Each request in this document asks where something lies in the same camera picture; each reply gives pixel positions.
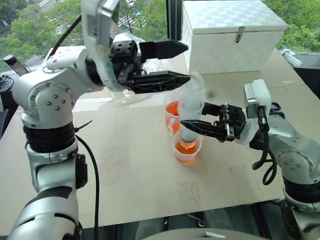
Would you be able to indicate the clear plastic wrapper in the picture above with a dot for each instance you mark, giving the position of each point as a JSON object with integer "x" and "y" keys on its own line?
{"x": 130, "y": 98}

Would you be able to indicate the metal box latch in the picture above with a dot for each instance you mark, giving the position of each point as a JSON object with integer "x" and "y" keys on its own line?
{"x": 239, "y": 35}

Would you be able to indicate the white checkered storage box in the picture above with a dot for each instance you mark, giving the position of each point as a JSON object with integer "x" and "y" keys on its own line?
{"x": 225, "y": 50}

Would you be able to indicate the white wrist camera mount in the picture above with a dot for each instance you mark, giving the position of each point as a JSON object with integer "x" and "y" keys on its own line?
{"x": 257, "y": 100}
{"x": 96, "y": 27}

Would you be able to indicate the packaged syringe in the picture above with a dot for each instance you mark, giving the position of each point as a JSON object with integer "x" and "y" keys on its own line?
{"x": 291, "y": 57}

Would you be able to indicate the blue object behind arm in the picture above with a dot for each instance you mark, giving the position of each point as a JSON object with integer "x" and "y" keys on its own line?
{"x": 278, "y": 111}

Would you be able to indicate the plastic cup with red liquid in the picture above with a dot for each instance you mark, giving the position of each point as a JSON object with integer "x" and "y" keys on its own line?
{"x": 186, "y": 153}
{"x": 171, "y": 110}

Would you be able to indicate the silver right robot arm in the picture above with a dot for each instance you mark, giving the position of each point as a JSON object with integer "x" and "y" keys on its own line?
{"x": 295, "y": 150}

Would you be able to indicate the black side table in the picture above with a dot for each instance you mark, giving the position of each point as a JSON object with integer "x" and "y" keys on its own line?
{"x": 308, "y": 72}

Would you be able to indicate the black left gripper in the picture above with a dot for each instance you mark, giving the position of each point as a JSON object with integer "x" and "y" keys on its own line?
{"x": 125, "y": 53}

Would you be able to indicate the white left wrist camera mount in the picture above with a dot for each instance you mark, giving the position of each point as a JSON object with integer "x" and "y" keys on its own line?
{"x": 96, "y": 27}

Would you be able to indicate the dark window frame post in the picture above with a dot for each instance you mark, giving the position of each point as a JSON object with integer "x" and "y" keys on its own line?
{"x": 173, "y": 17}

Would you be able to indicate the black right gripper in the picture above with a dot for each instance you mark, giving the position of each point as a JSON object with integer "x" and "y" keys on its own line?
{"x": 235, "y": 120}

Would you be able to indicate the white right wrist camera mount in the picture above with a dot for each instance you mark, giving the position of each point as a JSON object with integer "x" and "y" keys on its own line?
{"x": 257, "y": 100}

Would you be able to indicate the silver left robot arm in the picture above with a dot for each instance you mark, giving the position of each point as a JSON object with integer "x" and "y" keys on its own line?
{"x": 50, "y": 100}

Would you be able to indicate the clear plastic syringe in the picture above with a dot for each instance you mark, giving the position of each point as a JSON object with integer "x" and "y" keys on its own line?
{"x": 191, "y": 107}

